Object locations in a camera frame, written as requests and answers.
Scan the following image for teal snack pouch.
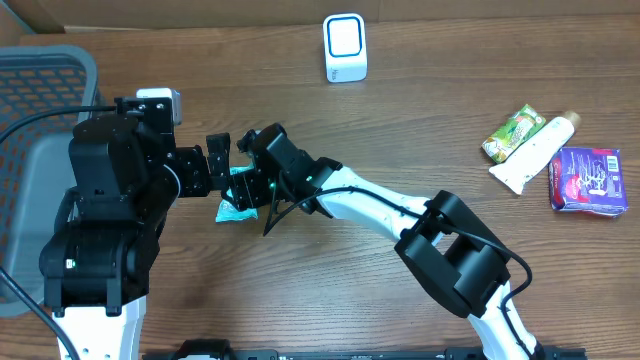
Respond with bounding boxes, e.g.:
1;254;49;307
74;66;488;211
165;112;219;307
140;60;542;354
215;165;258;223

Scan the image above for white tube gold cap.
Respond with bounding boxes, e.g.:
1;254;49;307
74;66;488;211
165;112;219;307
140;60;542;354
489;111;582;195

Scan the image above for green drink carton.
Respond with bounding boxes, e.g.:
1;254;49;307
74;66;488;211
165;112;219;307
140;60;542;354
482;104;546;164

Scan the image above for purple snack package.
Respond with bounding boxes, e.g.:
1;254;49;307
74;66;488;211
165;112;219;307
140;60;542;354
548;146;628;217

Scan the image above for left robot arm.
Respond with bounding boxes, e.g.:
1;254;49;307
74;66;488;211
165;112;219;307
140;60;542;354
39;114;230;359

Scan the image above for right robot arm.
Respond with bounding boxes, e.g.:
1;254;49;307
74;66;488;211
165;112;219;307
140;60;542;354
211;123;545;359

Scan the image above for white barcode scanner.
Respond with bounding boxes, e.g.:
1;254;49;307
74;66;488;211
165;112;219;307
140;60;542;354
323;13;368;83

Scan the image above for grey plastic mesh basket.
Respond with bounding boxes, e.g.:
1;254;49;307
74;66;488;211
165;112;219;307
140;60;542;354
1;45;104;303

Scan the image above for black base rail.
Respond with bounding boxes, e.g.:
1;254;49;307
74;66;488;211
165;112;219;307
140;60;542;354
142;338;587;360

